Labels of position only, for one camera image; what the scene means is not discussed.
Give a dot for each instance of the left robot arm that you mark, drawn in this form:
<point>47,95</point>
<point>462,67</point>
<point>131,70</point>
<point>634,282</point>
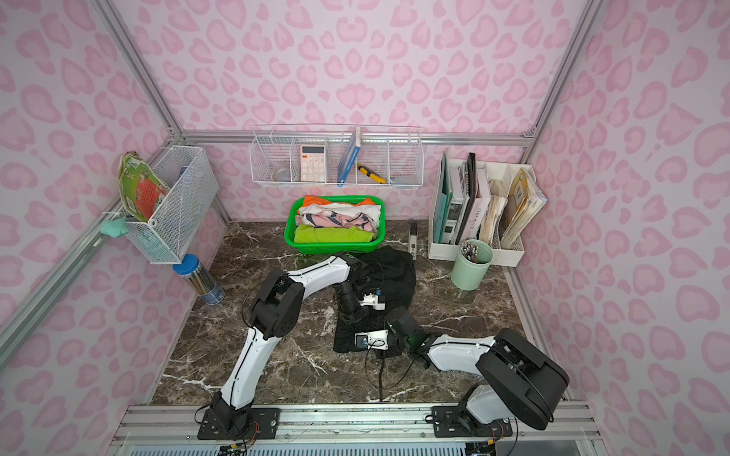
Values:
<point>274,315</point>

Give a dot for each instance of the teal folder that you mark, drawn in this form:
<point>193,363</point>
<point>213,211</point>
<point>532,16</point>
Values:
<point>442,232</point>

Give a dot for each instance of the orange English textbook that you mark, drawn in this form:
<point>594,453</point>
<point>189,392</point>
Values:
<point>516,210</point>

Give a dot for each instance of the mint green pencil cup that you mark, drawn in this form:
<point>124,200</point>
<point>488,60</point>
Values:
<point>466,275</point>

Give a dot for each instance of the blue lidded pencil tube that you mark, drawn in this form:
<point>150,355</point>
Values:
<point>194,272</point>

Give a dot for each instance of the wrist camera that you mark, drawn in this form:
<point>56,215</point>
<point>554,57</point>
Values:
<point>375,340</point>
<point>373,300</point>

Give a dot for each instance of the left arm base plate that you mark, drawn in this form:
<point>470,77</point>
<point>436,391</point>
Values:
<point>256,424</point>

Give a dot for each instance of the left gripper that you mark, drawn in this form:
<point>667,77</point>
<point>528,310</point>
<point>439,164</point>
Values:
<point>354,303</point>

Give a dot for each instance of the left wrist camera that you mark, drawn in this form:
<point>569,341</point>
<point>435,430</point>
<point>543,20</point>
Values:
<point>373,300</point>

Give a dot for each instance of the white mesh side basket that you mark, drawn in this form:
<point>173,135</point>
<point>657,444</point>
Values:
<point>166,237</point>

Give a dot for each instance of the blue book on shelf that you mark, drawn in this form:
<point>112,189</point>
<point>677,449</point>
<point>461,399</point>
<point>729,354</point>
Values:
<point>349,157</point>

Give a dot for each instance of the green red snack packet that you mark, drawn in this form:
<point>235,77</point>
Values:
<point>141,190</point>

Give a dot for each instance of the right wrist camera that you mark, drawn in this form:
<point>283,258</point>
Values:
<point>375,340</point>

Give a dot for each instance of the white book organizer box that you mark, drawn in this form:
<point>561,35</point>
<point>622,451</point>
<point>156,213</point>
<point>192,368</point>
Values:
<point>480,192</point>

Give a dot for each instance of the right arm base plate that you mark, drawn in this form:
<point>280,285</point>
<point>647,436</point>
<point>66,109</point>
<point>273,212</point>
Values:
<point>456,421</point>

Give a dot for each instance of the black shorts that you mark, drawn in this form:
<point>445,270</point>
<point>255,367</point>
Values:
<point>388,270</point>

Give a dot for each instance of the white orange calculator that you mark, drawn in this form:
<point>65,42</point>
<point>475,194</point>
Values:
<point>312,163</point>

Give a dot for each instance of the mint green wall hook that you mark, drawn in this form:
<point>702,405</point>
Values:
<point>114,228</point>

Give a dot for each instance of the bundle of pencils in cup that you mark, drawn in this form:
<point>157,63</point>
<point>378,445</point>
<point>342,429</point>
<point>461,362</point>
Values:
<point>470,251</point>

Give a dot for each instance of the folded clothes in basket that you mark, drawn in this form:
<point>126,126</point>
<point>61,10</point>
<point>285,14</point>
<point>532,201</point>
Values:
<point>321,220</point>

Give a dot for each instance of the yellow utility knife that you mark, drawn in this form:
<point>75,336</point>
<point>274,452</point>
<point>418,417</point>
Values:
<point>363,169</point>

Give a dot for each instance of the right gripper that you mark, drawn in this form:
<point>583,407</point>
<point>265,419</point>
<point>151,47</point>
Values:
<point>393,327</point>

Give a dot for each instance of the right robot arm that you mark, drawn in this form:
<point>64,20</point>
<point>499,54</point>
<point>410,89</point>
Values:
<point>521,381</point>

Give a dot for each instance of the white wire wall shelf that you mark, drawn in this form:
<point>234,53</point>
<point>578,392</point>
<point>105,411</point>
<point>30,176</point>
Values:
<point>395,153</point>

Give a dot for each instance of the green plastic basket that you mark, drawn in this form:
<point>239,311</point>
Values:
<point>333,248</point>

